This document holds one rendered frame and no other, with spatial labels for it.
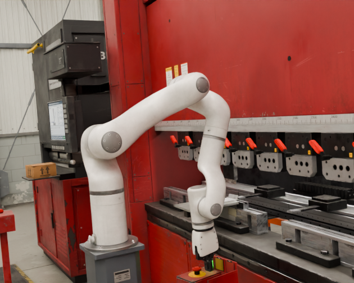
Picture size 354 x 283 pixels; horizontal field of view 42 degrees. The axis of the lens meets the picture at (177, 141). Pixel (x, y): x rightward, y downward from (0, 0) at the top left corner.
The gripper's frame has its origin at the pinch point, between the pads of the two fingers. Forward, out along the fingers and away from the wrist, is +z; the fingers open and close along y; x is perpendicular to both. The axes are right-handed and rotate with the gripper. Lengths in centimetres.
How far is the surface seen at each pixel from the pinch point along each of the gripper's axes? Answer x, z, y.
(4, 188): -689, 61, -132
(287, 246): 20.1, -3.6, -24.0
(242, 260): -4.2, 6.8, -22.3
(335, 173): 43, -34, -25
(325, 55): 41, -74, -30
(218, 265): -5.3, 4.5, -9.8
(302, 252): 28.3, -3.6, -22.1
